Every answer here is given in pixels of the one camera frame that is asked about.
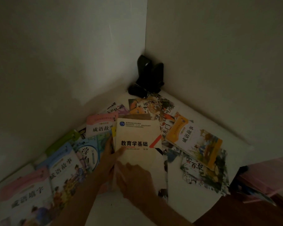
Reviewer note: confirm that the pink-bordered picture book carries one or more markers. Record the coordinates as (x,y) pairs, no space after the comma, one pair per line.
(26,197)

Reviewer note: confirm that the person's right hand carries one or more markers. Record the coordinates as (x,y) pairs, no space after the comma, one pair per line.
(136,183)

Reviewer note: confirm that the pile of books and magazines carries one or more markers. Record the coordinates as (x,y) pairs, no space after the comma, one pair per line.
(195,141)

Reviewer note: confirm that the teal book round white label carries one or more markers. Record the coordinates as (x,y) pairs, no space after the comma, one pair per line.
(89,152)

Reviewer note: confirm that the person's left forearm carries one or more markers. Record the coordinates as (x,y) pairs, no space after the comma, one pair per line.
(77,204)

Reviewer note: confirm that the blue-bordered picture book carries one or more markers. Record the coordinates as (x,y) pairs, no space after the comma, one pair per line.
(63,171)

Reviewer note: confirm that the black cloth object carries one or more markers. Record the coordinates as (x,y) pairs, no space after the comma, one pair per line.
(148,75)

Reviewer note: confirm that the person's left hand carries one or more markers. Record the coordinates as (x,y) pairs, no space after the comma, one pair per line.
(108,162)

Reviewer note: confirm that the pink plastic stool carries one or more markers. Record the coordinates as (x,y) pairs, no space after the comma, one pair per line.
(266,176)

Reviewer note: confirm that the cream education textbook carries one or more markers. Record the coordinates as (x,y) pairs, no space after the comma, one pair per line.
(139,131)

